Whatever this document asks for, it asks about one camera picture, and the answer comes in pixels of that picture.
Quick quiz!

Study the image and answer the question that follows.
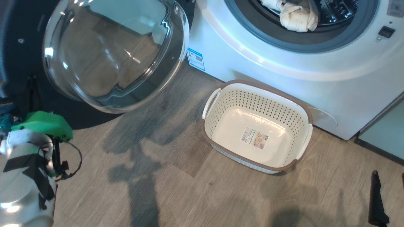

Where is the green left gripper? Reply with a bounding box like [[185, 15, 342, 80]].
[[11, 111, 73, 142]]

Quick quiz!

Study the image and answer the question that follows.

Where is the round washing machine door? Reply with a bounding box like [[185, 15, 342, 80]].
[[0, 0, 197, 130]]

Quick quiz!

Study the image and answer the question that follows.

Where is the cream white garment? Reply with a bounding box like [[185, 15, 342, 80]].
[[260, 0, 319, 33]]

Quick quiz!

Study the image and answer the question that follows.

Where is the product label sticker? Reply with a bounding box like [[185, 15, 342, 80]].
[[241, 129, 269, 148]]

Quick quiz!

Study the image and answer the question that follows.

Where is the cream laundry basket brown rim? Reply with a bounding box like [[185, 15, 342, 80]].
[[202, 79, 313, 174]]

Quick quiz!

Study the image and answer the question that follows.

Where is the white front-load washing machine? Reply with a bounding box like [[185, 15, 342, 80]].
[[188, 0, 404, 141]]

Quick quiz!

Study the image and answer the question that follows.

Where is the steel washer drum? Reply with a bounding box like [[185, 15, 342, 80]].
[[319, 0, 359, 26]]

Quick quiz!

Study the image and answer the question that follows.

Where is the dark cabinet plinth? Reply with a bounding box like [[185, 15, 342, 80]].
[[355, 139, 404, 166]]

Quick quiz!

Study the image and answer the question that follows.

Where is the teal connector piece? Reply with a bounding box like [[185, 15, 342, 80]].
[[0, 114, 14, 133]]

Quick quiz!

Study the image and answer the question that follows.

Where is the wide pale green cabinet panel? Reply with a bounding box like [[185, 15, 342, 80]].
[[359, 93, 404, 160]]

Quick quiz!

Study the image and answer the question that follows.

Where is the round white filter cover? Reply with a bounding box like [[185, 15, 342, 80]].
[[308, 107, 338, 127]]

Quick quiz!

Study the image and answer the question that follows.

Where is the blue energy label sticker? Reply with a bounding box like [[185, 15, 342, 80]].
[[187, 48, 205, 71]]

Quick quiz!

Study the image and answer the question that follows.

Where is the grey warning sticker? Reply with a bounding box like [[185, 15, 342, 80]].
[[387, 0, 404, 18]]

